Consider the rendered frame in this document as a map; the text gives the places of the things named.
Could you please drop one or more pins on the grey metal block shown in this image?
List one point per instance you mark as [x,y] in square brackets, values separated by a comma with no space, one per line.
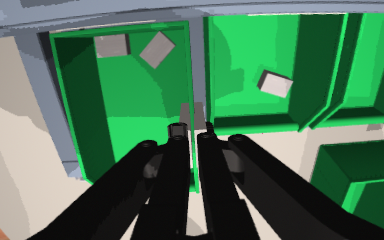
[112,45]
[157,49]
[274,83]

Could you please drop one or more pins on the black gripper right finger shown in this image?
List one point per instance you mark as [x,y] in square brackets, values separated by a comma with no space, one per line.
[293,208]

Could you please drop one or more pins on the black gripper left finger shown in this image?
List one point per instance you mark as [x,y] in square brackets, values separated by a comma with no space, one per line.
[109,206]

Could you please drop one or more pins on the green open-front bin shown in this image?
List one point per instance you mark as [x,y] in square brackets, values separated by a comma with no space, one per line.
[339,166]
[304,47]
[365,104]
[113,103]

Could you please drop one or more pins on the grey metal shelf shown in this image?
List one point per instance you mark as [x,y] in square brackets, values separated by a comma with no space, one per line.
[24,19]

